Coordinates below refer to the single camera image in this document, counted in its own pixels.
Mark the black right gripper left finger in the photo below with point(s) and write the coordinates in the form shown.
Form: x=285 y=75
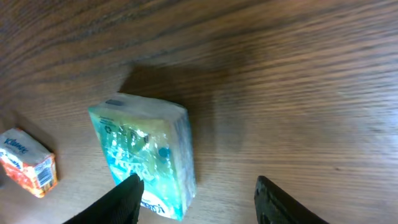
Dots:
x=120 y=205

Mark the orange tissue pack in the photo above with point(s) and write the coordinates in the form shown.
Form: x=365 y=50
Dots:
x=27 y=162

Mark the green tissue pack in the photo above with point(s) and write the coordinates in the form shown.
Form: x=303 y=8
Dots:
x=151 y=138

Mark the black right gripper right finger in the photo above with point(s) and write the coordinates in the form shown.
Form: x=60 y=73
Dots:
x=275 y=206

